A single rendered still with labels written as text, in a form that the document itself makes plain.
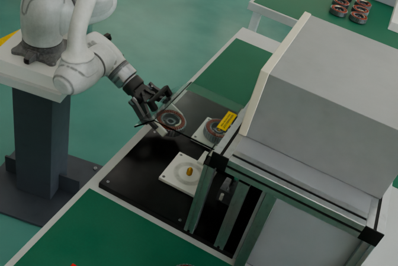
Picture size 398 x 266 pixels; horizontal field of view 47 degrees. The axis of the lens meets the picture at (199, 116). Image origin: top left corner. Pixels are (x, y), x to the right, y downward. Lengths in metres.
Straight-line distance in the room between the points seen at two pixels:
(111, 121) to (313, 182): 1.90
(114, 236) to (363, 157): 0.72
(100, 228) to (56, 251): 0.14
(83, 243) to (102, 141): 1.44
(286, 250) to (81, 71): 0.80
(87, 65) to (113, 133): 1.36
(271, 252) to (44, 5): 1.15
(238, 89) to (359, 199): 1.00
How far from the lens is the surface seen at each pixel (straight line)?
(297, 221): 1.21
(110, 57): 1.58
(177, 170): 1.54
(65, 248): 1.35
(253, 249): 1.33
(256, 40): 2.50
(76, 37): 1.46
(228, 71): 2.15
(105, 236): 1.38
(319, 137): 1.16
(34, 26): 1.82
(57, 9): 1.80
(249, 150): 1.18
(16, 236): 2.31
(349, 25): 3.07
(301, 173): 1.18
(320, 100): 1.10
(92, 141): 2.73
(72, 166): 2.57
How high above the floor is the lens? 1.87
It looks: 38 degrees down
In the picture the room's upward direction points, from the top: 16 degrees clockwise
